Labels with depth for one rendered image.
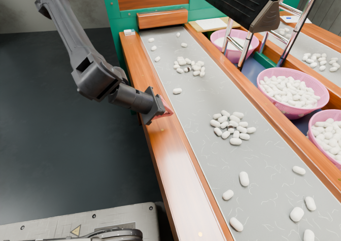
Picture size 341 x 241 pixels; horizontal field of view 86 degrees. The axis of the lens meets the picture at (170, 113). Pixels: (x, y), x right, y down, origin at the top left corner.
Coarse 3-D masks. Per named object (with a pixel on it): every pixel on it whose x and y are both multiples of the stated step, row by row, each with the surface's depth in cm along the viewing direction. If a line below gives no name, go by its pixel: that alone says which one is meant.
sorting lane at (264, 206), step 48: (192, 48) 102; (192, 96) 74; (240, 96) 74; (192, 144) 59; (240, 144) 59; (240, 192) 48; (288, 192) 48; (240, 240) 41; (288, 240) 41; (336, 240) 41
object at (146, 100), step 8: (152, 88) 54; (136, 96) 46; (144, 96) 48; (152, 96) 50; (136, 104) 46; (144, 104) 47; (152, 104) 49; (144, 112) 49; (152, 112) 48; (160, 112) 48; (144, 120) 50
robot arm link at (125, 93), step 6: (120, 84) 44; (114, 90) 43; (120, 90) 43; (126, 90) 44; (132, 90) 45; (108, 96) 45; (114, 96) 43; (120, 96) 43; (126, 96) 44; (132, 96) 45; (114, 102) 44; (120, 102) 44; (126, 102) 45; (132, 102) 45; (126, 108) 47
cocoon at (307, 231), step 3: (306, 231) 41; (309, 231) 41; (312, 231) 41; (306, 234) 41; (309, 234) 41; (312, 234) 41; (303, 237) 41; (306, 237) 40; (309, 237) 40; (312, 237) 40; (306, 240) 40; (309, 240) 40; (312, 240) 40
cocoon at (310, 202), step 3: (306, 198) 46; (309, 198) 46; (312, 198) 46; (306, 201) 46; (309, 201) 45; (312, 201) 45; (306, 204) 46; (309, 204) 45; (312, 204) 45; (309, 207) 45; (312, 207) 44; (315, 207) 44; (312, 210) 45
